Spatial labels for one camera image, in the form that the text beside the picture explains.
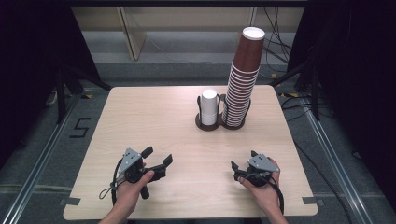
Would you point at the black curtain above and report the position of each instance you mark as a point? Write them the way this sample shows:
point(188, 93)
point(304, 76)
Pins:
point(28, 62)
point(358, 77)

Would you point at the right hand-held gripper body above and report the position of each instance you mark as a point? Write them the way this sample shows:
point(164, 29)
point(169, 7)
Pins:
point(263, 165)

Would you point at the person's right hand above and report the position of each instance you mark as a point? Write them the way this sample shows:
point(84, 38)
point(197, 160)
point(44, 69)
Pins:
point(264, 194)

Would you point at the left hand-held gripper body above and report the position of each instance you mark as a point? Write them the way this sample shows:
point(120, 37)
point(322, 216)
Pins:
point(129, 160)

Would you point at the person's left hand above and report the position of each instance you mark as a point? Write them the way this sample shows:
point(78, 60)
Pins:
point(130, 193)

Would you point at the beige cabinet panel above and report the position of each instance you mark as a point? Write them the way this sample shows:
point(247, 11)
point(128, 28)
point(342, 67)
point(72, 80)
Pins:
point(132, 34)

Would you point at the stack of white paper cups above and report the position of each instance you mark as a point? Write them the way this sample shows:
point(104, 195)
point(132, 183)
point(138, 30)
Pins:
point(209, 107)

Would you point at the dark double cup holder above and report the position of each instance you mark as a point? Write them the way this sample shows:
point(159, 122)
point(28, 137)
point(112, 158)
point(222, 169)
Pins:
point(214, 127)

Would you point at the stack of brown paper cups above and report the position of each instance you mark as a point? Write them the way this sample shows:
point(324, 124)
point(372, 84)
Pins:
point(244, 81)

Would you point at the black metal stand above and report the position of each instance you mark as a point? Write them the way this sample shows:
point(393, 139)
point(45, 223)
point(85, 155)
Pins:
point(60, 93)
point(315, 93)

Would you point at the metal floor rail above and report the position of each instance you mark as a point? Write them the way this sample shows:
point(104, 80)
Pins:
point(43, 155)
point(336, 155)

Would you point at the grey tape piece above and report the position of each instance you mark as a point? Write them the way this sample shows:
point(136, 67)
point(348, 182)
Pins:
point(312, 201)
point(70, 201)

